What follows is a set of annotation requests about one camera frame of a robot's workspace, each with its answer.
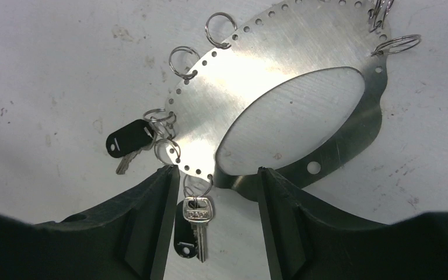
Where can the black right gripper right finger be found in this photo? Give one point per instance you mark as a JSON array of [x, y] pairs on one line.
[[308, 238]]

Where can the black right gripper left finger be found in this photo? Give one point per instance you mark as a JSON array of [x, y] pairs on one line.
[[125, 237]]

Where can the silver key with black tag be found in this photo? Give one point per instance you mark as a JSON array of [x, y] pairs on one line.
[[129, 141]]

